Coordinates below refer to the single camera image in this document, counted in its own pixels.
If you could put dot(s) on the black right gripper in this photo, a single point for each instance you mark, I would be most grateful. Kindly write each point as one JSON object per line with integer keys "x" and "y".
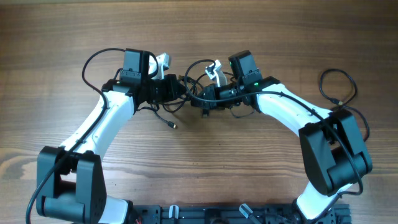
{"x": 207, "y": 96}

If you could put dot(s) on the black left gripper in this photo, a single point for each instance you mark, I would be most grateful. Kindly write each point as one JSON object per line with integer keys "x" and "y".
{"x": 171, "y": 81}

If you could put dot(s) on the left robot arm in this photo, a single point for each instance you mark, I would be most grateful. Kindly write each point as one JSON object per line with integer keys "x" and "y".
{"x": 70, "y": 179}

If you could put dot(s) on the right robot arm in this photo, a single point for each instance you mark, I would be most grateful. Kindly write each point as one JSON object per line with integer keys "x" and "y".
{"x": 333, "y": 149}

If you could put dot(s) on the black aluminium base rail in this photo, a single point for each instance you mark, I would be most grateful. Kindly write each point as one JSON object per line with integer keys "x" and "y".
{"x": 233, "y": 214}

